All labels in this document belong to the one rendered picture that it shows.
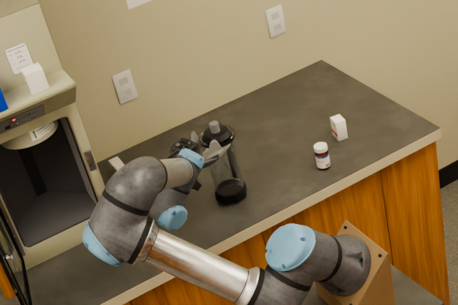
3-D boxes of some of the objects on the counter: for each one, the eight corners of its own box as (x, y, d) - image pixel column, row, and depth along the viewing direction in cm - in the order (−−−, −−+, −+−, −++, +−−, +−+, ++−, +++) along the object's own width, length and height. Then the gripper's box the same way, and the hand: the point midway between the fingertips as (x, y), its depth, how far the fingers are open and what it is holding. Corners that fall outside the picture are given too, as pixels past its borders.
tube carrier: (231, 177, 263) (217, 121, 252) (254, 188, 256) (241, 131, 245) (206, 195, 258) (191, 138, 247) (230, 206, 250) (215, 148, 239)
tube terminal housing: (3, 231, 268) (-94, 21, 227) (93, 189, 278) (15, -20, 237) (23, 271, 248) (-80, 48, 207) (119, 225, 258) (39, 3, 217)
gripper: (178, 169, 228) (230, 129, 238) (144, 154, 239) (195, 115, 249) (187, 193, 233) (238, 152, 243) (154, 175, 244) (203, 137, 254)
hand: (217, 142), depth 247 cm, fingers closed on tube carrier, 9 cm apart
